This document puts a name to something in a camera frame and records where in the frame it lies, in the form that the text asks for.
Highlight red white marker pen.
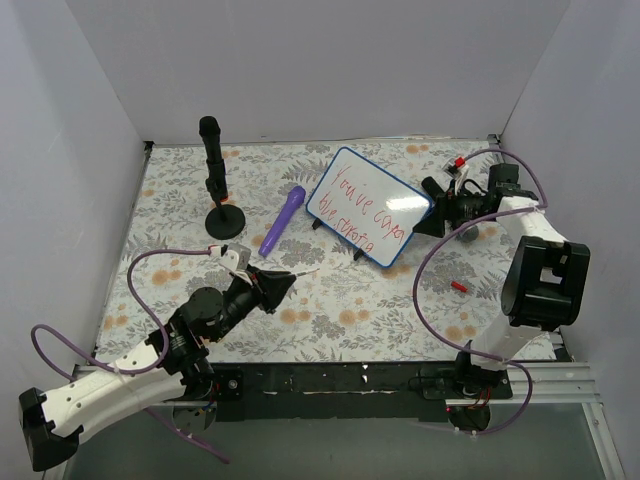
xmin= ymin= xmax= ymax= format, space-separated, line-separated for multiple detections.
xmin=293 ymin=268 xmax=320 ymax=277

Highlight blue framed whiteboard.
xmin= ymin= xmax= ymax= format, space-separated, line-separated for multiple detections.
xmin=306 ymin=147 xmax=434 ymax=267

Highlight red marker cap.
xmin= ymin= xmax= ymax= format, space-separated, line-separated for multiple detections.
xmin=451 ymin=281 xmax=468 ymax=293

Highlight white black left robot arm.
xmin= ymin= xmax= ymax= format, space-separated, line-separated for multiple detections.
xmin=19 ymin=266 xmax=297 ymax=472

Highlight black round microphone stand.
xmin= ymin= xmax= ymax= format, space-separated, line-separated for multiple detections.
xmin=205 ymin=199 xmax=246 ymax=240

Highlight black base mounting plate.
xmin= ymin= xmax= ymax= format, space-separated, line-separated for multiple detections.
xmin=172 ymin=360 xmax=514 ymax=426

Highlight black microphone on stand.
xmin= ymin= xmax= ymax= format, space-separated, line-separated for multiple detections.
xmin=199 ymin=116 xmax=228 ymax=201

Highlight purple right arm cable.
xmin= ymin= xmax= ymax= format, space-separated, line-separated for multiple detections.
xmin=413 ymin=148 xmax=549 ymax=435

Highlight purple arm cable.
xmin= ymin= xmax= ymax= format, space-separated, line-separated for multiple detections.
xmin=30 ymin=244 xmax=231 ymax=465
xmin=413 ymin=148 xmax=549 ymax=435

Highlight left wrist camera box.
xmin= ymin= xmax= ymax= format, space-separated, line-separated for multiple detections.
xmin=211 ymin=243 xmax=251 ymax=284

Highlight black wire whiteboard stand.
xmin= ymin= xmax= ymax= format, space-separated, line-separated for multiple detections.
xmin=312 ymin=218 xmax=365 ymax=261

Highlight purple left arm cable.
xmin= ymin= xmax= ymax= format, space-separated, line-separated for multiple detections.
xmin=30 ymin=244 xmax=231 ymax=465

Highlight aluminium front rail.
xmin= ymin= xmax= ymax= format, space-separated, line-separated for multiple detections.
xmin=67 ymin=362 xmax=601 ymax=404

